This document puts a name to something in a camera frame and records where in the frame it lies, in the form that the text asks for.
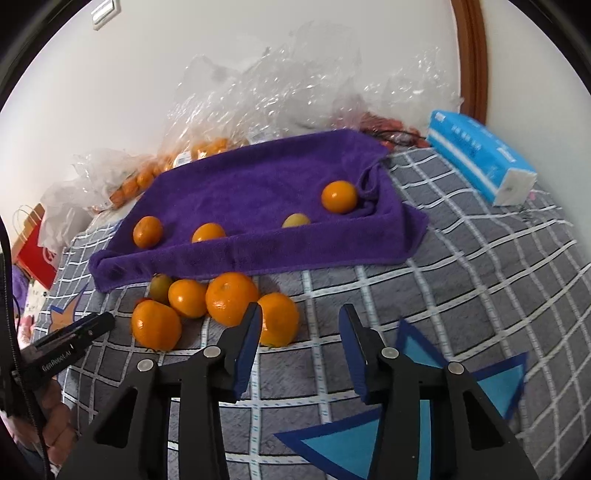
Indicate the orange mandarin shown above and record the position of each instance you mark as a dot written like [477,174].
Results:
[156,325]
[340,197]
[188,298]
[282,318]
[147,231]
[208,232]
[232,298]

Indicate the small yellow-green citrus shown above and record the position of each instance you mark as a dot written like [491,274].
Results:
[160,286]
[296,220]

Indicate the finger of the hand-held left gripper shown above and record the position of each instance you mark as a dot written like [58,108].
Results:
[87,326]

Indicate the brown wooden door frame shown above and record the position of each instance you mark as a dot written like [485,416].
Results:
[471,60]

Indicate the labelled clear bag of mandarins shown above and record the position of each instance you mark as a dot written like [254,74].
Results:
[258,92]

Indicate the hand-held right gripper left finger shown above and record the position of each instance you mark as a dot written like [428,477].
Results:
[244,353]

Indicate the blue tissue pack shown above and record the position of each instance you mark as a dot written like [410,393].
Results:
[471,147]

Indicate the red paper bag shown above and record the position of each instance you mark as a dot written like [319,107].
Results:
[34,258]

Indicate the purple towel covered tray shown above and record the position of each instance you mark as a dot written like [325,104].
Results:
[258,184]

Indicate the person's left hand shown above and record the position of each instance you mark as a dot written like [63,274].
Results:
[55,415]

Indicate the white light switch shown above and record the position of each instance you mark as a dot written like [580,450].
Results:
[104,14]

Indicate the white plastic bag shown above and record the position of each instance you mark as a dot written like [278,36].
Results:
[60,212]

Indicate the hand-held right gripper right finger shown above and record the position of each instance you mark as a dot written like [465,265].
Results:
[358,355]

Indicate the plastic bag of red tomatoes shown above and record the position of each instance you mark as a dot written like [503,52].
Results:
[397,134]

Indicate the clear bag of red tomatoes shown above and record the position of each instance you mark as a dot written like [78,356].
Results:
[392,92]

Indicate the grey grid blanket with stars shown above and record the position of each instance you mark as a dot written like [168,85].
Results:
[461,286]

